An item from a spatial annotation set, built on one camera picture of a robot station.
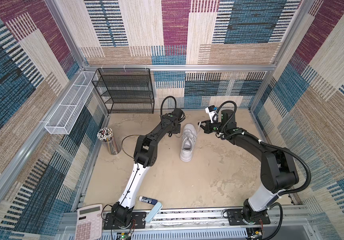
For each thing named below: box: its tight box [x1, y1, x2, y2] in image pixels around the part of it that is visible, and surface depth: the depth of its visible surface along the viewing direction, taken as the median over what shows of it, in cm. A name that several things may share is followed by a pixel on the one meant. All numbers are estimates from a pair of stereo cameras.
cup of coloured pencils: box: [96, 127, 122, 155], surface depth 87 cm
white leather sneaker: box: [180, 123, 198, 163], surface depth 94 cm
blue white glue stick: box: [139, 196, 158, 205], surface depth 79 cm
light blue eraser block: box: [145, 201, 163, 223], surface depth 75 cm
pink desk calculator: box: [74, 204, 103, 240], surface depth 73 cm
